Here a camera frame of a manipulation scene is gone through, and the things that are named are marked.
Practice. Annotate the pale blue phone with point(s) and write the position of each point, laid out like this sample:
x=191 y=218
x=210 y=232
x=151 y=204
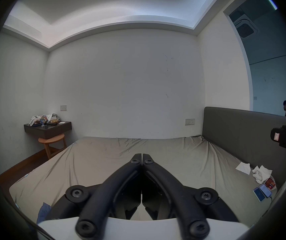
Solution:
x=258 y=194

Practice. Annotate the dark blue garment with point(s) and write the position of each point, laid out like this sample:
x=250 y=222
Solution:
x=43 y=212

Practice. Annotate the grey padded headboard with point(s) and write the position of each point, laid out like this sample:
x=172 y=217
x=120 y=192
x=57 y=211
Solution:
x=232 y=129

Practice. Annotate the dark wall shelf with clutter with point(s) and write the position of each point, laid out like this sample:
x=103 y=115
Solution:
x=55 y=130

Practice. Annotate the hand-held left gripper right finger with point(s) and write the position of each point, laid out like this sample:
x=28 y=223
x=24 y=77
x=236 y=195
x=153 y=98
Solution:
x=163 y=176

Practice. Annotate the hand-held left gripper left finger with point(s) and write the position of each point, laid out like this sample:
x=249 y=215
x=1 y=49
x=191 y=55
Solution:
x=123 y=176

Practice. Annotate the phone with white screen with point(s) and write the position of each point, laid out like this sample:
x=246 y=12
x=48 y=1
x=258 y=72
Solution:
x=265 y=190

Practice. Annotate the white paper tissue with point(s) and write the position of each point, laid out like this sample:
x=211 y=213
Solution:
x=243 y=168

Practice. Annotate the round wooden stool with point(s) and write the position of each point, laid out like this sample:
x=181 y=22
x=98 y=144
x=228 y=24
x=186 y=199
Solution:
x=51 y=141

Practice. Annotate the bed with beige sheet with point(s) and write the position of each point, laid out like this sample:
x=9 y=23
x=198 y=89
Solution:
x=103 y=154

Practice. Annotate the red snack packet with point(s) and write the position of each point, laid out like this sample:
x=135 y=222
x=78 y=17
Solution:
x=270 y=183

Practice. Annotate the white wall socket plate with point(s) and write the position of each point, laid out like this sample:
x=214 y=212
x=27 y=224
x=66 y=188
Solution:
x=190 y=121
x=63 y=107

